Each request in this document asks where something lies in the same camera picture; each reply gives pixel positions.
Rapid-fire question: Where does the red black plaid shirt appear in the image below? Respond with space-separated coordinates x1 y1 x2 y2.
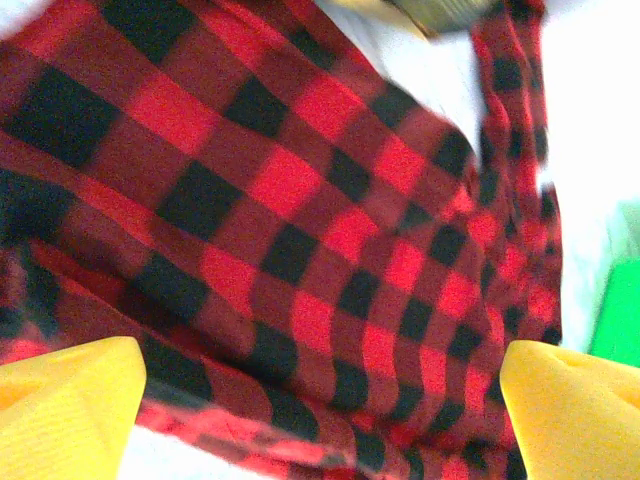
0 0 566 480

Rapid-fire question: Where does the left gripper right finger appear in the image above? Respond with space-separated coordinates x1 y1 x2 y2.
499 339 640 480

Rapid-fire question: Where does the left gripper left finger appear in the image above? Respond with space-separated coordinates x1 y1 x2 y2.
0 335 148 480

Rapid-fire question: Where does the green plastic basket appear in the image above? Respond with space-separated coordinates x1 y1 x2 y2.
589 199 640 361

